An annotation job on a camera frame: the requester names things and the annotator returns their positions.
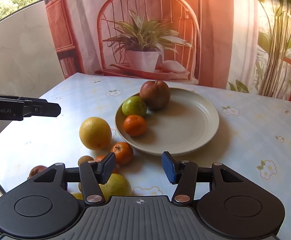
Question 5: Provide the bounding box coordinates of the small brown longan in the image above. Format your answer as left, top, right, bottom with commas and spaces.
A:
78, 155, 94, 166

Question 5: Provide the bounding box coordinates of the green apple spotted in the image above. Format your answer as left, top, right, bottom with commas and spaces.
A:
99, 173, 132, 201

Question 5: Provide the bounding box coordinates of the yellow lemon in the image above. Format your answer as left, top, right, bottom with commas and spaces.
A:
71, 192, 83, 200

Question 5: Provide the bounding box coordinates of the large yellow orange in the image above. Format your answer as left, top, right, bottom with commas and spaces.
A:
79, 117, 112, 151

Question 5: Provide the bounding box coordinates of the shiny red apple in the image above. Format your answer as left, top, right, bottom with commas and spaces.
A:
27, 165, 47, 179

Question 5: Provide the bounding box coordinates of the small orange mandarin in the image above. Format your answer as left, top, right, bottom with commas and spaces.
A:
123, 115, 147, 137

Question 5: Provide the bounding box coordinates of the green apple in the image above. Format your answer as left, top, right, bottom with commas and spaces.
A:
122, 95, 147, 116

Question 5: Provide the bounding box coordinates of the dark brownish red apple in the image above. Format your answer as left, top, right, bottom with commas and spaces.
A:
139, 80, 171, 110

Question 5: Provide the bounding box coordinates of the beige round plate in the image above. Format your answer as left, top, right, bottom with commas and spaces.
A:
114, 88, 219, 156

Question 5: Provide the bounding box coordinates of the printed room backdrop cloth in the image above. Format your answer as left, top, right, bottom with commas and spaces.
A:
44, 0, 291, 101

